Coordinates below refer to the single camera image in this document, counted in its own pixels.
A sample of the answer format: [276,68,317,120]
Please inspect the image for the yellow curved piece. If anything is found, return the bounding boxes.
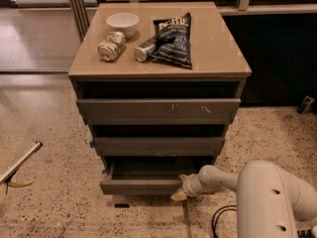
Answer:
[7,180,33,187]

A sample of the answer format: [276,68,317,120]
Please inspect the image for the white bowl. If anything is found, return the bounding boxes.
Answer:
[106,13,140,40]

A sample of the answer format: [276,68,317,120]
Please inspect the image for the green soda can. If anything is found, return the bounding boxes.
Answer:
[97,31,126,61]

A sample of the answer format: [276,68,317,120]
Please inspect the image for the black kettle chips bag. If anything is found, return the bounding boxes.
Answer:
[152,13,192,68]

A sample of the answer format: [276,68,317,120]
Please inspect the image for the grey drawer cabinet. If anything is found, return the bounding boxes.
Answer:
[67,1,253,171]

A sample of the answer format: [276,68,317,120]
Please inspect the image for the black cable loop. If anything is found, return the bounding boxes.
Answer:
[211,204,238,238]

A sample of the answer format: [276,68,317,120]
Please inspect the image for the grey bottom drawer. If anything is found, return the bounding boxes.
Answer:
[100,156,214,195]

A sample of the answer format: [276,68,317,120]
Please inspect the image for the metal bar on left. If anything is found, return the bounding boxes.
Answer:
[0,141,43,184]

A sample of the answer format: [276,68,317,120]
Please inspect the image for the dark silver can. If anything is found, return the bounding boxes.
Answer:
[134,37,158,62]

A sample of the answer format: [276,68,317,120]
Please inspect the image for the grey middle drawer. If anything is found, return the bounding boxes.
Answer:
[93,137,225,157]

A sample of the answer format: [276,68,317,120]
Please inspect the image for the grey drawer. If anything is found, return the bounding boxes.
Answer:
[77,98,241,125]
[100,156,214,195]
[93,137,225,157]

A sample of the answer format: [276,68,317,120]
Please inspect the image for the grey top drawer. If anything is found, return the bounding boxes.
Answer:
[77,98,241,125]

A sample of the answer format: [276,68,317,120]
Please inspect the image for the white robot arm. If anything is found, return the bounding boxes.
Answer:
[171,161,317,238]

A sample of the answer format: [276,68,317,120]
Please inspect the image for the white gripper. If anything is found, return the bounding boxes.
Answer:
[170,174,206,201]

